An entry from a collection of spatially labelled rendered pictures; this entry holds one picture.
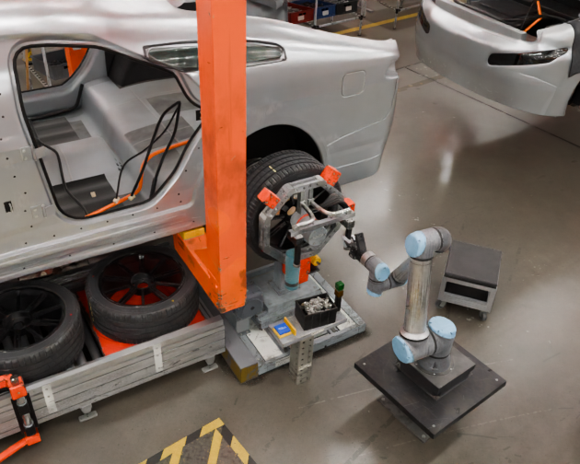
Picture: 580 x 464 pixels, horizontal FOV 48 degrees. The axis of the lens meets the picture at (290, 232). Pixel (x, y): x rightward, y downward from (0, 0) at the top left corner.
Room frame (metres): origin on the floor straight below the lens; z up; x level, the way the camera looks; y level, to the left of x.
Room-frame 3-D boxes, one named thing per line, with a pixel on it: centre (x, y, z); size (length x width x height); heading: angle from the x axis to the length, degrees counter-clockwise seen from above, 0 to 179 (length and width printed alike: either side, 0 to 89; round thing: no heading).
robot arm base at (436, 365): (2.48, -0.82, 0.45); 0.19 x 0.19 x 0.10
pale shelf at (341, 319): (2.67, -0.13, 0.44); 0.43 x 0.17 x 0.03; 122
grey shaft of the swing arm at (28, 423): (2.08, 1.31, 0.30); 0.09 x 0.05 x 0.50; 122
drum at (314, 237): (3.04, -0.10, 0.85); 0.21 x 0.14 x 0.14; 32
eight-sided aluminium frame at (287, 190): (3.10, -0.07, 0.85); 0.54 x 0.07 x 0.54; 122
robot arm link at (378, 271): (2.74, -0.49, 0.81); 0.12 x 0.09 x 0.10; 32
